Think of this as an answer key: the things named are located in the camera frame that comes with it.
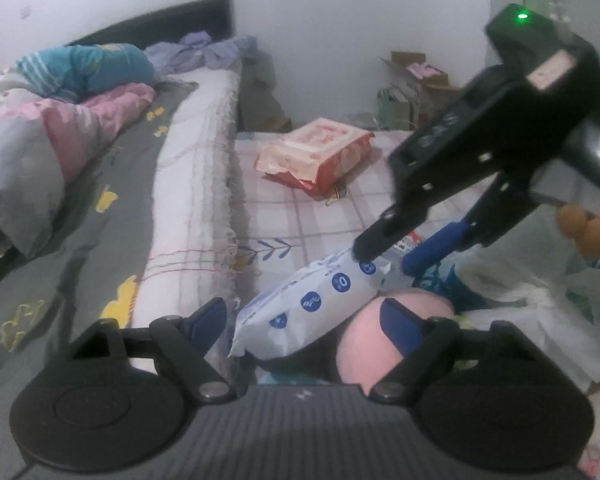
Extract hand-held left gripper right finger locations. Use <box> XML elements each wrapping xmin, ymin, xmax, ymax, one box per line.
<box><xmin>367</xmin><ymin>297</ymin><xmax>538</xmax><ymax>406</ymax></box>

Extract pink grey quilt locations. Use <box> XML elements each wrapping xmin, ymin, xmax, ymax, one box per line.
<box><xmin>0</xmin><ymin>70</ymin><xmax>158</xmax><ymax>258</ymax></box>

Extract checked flower sheet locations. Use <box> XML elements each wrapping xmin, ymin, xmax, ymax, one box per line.
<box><xmin>227</xmin><ymin>130</ymin><xmax>496</xmax><ymax>311</ymax></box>

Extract pink packet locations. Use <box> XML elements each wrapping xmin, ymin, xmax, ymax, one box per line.
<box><xmin>410</xmin><ymin>62</ymin><xmax>446</xmax><ymax>80</ymax></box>

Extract purple clothes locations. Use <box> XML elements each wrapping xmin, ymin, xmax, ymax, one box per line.
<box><xmin>145</xmin><ymin>31</ymin><xmax>258</xmax><ymax>71</ymax></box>

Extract white wipes pack blue dots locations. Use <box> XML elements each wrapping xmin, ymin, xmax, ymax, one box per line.
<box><xmin>229</xmin><ymin>247</ymin><xmax>392</xmax><ymax>361</ymax></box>

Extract small cardboard box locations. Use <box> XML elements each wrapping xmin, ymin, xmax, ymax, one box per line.
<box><xmin>380</xmin><ymin>51</ymin><xmax>463</xmax><ymax>128</ymax></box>

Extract white crumpled cloth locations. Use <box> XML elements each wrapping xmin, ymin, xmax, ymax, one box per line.
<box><xmin>410</xmin><ymin>247</ymin><xmax>600</xmax><ymax>393</ymax></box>

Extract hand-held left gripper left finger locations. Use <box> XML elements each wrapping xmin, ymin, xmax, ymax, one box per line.
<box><xmin>62</xmin><ymin>297</ymin><xmax>236</xmax><ymax>403</ymax></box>

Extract red tissue pack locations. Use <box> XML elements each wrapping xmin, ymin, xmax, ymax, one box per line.
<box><xmin>255</xmin><ymin>117</ymin><xmax>376</xmax><ymax>196</ymax></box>

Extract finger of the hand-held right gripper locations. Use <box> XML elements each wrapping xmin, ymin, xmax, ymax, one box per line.
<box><xmin>402</xmin><ymin>220</ymin><xmax>481</xmax><ymax>277</ymax></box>
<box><xmin>352</xmin><ymin>205</ymin><xmax>426</xmax><ymax>266</ymax></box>

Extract dark bed headboard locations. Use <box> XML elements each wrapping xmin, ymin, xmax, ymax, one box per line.
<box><xmin>75</xmin><ymin>0</ymin><xmax>236</xmax><ymax>48</ymax></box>

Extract green paper bag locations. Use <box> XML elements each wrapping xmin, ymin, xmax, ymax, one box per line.
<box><xmin>377</xmin><ymin>87</ymin><xmax>418</xmax><ymax>130</ymax></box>

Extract teal striped pillow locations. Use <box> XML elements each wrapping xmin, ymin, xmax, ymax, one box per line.
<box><xmin>15</xmin><ymin>44</ymin><xmax>158</xmax><ymax>98</ymax></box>

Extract grey bed sheet yellow print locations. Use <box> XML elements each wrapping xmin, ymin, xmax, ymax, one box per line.
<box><xmin>0</xmin><ymin>80</ymin><xmax>201</xmax><ymax>480</ymax></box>

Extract pink round cushion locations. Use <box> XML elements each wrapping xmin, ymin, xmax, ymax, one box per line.
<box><xmin>336</xmin><ymin>290</ymin><xmax>456</xmax><ymax>396</ymax></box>

